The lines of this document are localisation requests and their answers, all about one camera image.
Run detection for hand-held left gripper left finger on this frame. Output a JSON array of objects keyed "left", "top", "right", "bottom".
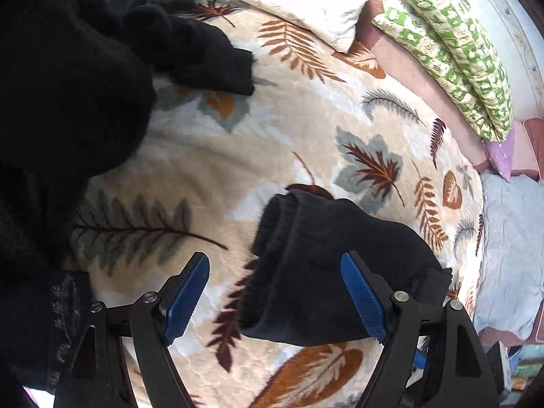
[{"left": 53, "top": 252, "right": 211, "bottom": 408}]

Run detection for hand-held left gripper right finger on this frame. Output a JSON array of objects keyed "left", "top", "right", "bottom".
[{"left": 340, "top": 251, "right": 500, "bottom": 408}]

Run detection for black pants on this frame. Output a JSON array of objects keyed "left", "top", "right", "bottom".
[{"left": 240, "top": 190, "right": 453, "bottom": 348}]

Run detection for leaf print plush blanket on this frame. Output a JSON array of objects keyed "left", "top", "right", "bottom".
[{"left": 64, "top": 0, "right": 485, "bottom": 408}]

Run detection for dark embroidered garment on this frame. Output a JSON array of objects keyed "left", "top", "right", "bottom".
[{"left": 0, "top": 270, "right": 92, "bottom": 394}]

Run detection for pale blue quilt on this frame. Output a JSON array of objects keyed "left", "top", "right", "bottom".
[{"left": 474, "top": 172, "right": 544, "bottom": 336}]

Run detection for purple pillow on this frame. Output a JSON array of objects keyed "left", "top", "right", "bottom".
[{"left": 482, "top": 125, "right": 517, "bottom": 183}]

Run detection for pink bed sheet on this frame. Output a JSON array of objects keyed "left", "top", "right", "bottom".
[{"left": 353, "top": 0, "right": 544, "bottom": 179}]

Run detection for black fleece garment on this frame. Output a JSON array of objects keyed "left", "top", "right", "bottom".
[{"left": 0, "top": 0, "right": 158, "bottom": 273}]

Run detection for black crumpled garment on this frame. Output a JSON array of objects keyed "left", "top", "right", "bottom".
[{"left": 104, "top": 0, "right": 256, "bottom": 96}]

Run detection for green patterned pillow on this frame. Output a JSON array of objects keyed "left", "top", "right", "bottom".
[{"left": 372, "top": 0, "right": 515, "bottom": 143}]

